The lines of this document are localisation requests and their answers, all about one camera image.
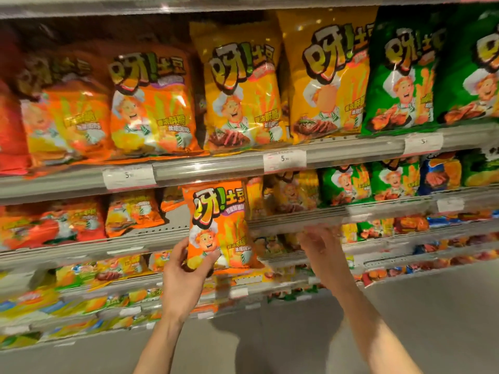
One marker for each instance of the person's right hand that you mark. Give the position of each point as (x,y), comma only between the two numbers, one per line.
(325,257)

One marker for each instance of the person's left hand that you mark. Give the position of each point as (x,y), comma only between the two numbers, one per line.
(181,288)

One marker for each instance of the person's left thumb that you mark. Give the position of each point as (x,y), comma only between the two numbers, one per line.
(206,264)

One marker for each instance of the person's right fingers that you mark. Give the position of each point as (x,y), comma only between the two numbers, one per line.
(317,234)

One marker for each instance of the small orange snack bag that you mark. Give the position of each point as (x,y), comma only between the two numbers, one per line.
(222,225)
(132,212)

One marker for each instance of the person's right forearm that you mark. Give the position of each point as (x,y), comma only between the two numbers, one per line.
(366,331)

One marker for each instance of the person's left forearm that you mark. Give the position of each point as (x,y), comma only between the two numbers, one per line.
(160,348)

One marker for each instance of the grey metal shelf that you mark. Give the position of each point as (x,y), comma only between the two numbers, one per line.
(234,3)
(218,167)
(390,253)
(312,220)

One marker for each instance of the small yellow snack bag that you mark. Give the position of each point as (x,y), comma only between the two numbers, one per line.
(290,192)

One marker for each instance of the small green snack bag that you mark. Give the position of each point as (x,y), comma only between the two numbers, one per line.
(395,179)
(347,185)
(481,167)

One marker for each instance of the white price tag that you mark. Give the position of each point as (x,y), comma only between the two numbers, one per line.
(284,160)
(423,144)
(129,177)
(450,205)

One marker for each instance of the row of mixed snack packets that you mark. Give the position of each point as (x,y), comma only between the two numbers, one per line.
(70,311)
(105,268)
(429,264)
(409,223)

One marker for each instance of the small blue snack bag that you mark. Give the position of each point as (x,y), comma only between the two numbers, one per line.
(440,173)

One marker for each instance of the large yellow snack bag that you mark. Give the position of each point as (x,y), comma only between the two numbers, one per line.
(327,77)
(241,93)

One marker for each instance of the small red-orange snack bag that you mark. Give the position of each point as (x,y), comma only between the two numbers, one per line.
(50,225)

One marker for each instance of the large orange snack bag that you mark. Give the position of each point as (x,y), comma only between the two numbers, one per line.
(152,109)
(70,116)

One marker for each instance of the large green snack bag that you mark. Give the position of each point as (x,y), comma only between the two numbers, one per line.
(471,73)
(405,77)

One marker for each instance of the large red snack bag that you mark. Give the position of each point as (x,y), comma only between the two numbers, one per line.
(11,136)

